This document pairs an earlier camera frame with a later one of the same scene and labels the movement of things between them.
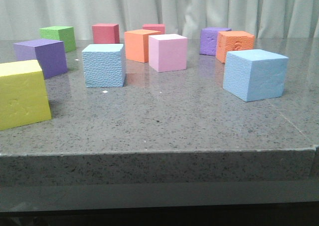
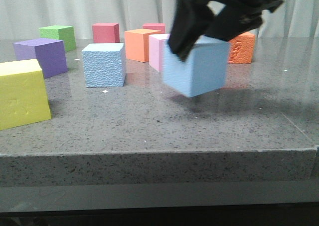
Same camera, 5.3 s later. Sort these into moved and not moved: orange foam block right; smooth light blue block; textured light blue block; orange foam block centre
Moved: smooth light blue block
Not moved: orange foam block right; orange foam block centre; textured light blue block
